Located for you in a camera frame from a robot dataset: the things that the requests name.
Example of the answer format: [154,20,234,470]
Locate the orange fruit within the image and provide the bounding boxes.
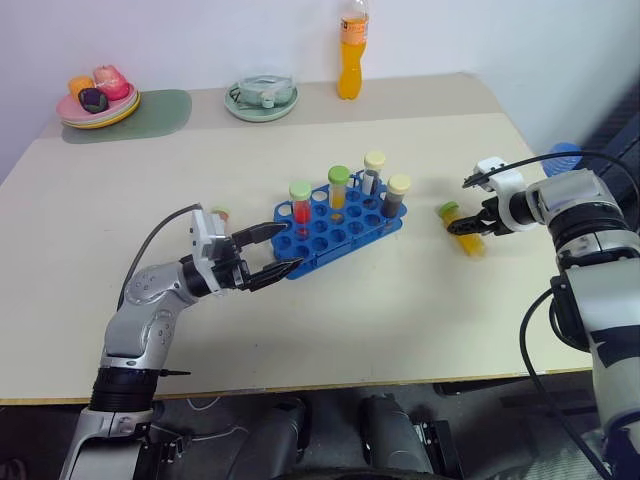
[67,75,97,102]

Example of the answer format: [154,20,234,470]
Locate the black object beside table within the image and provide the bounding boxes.
[583,82,640,189]

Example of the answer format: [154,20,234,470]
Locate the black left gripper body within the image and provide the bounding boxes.
[212,234,255,293]

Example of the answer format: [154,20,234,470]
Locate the dark purple fruit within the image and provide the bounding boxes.
[76,87,111,114]

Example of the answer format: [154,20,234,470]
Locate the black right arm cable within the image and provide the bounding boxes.
[464,151,640,190]
[518,288,615,480]

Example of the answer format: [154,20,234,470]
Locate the blue test tube rack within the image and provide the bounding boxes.
[271,169,408,281]

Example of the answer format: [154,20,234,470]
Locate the white floor cable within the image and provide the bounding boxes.
[149,394,254,444]

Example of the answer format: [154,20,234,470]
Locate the stacked plates with toy food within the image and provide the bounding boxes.
[59,89,143,131]

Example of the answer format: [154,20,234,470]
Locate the green placemat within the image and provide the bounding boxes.
[60,88,194,147]

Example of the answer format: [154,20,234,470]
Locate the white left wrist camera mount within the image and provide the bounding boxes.
[190,208,237,292]

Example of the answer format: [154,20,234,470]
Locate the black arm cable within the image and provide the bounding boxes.
[518,288,615,480]
[464,151,640,190]
[117,202,203,309]

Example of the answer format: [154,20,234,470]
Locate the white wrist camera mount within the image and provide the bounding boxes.
[461,156,527,234]
[190,208,237,292]

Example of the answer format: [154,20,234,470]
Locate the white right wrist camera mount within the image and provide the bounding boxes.
[461,156,527,234]

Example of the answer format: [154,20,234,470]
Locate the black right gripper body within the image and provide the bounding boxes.
[478,196,517,237]

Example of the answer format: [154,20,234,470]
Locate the dark rounded shape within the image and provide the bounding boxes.
[358,393,437,477]
[218,396,307,480]

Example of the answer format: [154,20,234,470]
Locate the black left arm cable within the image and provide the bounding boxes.
[117,202,203,309]

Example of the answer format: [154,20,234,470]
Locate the pink plate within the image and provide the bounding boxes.
[55,82,139,121]

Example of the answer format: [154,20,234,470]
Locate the blue ribbed round object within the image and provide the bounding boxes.
[541,141,585,177]

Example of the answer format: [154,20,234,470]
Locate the pale green plate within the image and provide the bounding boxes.
[223,75,301,123]

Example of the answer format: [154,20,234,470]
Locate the orange soda bottle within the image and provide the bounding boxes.
[335,0,373,102]

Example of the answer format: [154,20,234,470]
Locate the pale green capped pouch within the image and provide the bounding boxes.
[230,73,297,110]

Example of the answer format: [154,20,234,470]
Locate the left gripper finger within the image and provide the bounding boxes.
[246,257,306,293]
[231,223,289,249]

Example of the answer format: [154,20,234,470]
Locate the pink peach fruit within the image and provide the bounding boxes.
[91,63,131,101]

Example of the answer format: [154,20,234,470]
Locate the clear tube cream cap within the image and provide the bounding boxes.
[362,150,388,197]

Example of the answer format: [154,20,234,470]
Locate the dark brown tube cream cap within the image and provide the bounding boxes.
[381,172,413,220]

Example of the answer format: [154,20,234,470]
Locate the yellow tube green cap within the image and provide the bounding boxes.
[326,164,352,211]
[436,200,488,258]

